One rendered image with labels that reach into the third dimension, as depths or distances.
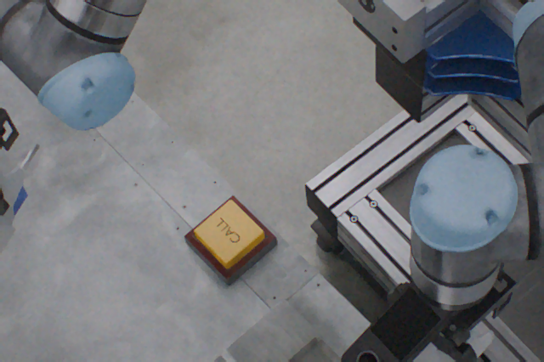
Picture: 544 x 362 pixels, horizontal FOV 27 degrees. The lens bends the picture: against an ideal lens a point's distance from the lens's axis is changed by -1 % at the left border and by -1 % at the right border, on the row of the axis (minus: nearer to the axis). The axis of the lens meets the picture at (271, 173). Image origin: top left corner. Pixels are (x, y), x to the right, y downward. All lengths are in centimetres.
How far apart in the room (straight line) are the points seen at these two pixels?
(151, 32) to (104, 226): 117
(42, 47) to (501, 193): 39
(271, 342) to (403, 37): 38
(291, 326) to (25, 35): 46
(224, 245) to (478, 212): 56
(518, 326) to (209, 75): 89
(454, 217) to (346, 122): 155
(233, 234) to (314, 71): 113
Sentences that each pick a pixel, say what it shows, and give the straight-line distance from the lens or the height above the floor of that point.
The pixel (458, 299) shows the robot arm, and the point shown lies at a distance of 95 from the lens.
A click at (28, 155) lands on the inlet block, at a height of 94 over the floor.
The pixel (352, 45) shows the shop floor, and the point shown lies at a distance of 247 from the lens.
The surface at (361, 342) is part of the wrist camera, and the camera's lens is 101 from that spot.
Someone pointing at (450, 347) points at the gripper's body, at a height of 107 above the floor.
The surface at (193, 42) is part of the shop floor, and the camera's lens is 251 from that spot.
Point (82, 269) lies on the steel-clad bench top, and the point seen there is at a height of 80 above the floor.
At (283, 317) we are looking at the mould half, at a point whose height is 89.
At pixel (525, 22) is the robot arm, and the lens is 96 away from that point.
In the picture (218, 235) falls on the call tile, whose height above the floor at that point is 84.
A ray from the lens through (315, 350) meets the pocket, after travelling 125.
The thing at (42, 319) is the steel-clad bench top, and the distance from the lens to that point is 139.
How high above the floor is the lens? 205
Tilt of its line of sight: 62 degrees down
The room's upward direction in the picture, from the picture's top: 10 degrees counter-clockwise
